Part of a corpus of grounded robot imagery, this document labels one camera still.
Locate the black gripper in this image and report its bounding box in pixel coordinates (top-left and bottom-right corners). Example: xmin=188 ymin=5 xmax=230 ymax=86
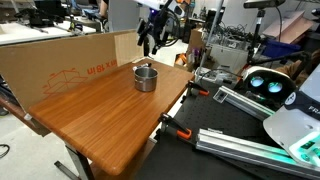
xmin=136 ymin=5 xmax=172 ymax=56

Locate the black marker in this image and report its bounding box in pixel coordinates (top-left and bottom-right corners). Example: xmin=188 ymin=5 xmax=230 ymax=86
xmin=132 ymin=62 xmax=153 ymax=72

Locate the forearm in brown sleeve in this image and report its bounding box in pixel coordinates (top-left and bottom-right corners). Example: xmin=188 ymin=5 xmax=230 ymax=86
xmin=275 ymin=49 xmax=320 ymax=87

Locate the silver metal pot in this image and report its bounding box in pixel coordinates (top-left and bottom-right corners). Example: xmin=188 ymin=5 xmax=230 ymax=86
xmin=133 ymin=66 xmax=160 ymax=93

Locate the grey partition panel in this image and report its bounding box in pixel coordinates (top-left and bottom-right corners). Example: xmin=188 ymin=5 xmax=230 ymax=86
xmin=107 ymin=0 xmax=142 ymax=33

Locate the brown cardboard box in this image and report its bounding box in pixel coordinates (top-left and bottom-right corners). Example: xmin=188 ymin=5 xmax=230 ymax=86
xmin=187 ymin=27 xmax=206 ymax=56

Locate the person in background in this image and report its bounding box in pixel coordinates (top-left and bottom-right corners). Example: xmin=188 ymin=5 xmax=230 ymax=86
xmin=99 ymin=0 xmax=110 ymax=18

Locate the slanted metal pole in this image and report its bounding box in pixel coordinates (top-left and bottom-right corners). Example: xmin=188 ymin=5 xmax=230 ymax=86
xmin=194 ymin=0 xmax=225 ymax=83

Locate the orange and black clamp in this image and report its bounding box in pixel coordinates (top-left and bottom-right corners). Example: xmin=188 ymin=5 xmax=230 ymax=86
xmin=185 ymin=80 xmax=211 ymax=98
xmin=157 ymin=112 xmax=194 ymax=141

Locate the black perforated breadboard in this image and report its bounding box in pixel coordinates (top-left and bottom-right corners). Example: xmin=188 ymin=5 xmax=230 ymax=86
xmin=134 ymin=79 xmax=320 ymax=180

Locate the brown cardboard panel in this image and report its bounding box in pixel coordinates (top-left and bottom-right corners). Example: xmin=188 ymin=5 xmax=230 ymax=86
xmin=0 ymin=28 xmax=145 ymax=113

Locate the black tripod stand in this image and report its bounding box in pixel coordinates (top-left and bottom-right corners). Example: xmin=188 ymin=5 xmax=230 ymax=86
xmin=245 ymin=8 xmax=313 ymax=82

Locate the white background table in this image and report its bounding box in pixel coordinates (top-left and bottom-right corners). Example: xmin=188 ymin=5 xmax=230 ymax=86
xmin=0 ymin=21 xmax=98 ymax=47

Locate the blue bin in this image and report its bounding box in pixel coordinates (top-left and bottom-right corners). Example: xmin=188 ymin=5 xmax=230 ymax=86
xmin=261 ymin=37 xmax=302 ymax=58

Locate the flat pinkish cardboard box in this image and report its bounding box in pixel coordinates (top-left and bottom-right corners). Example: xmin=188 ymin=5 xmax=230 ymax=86
xmin=262 ymin=9 xmax=315 ymax=45

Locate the grey metal table leg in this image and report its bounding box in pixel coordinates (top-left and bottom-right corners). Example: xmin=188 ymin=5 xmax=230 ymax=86
xmin=54 ymin=143 xmax=95 ymax=180

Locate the low wooden board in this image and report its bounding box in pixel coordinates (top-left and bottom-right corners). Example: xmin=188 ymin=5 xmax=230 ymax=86
xmin=0 ymin=95 xmax=52 ymax=138

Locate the short aluminium rail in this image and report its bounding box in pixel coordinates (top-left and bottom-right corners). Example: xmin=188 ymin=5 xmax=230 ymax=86
xmin=213 ymin=85 xmax=278 ymax=122

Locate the black camera on tripod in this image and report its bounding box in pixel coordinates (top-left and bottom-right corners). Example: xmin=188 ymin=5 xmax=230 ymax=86
xmin=242 ymin=0 xmax=287 ymax=10

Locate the long aluminium rail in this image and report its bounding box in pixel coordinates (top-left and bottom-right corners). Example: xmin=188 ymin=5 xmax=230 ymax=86
xmin=195 ymin=127 xmax=320 ymax=180

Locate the black floor cable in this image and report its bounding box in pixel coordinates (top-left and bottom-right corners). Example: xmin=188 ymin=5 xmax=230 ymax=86
xmin=0 ymin=143 xmax=11 ymax=160

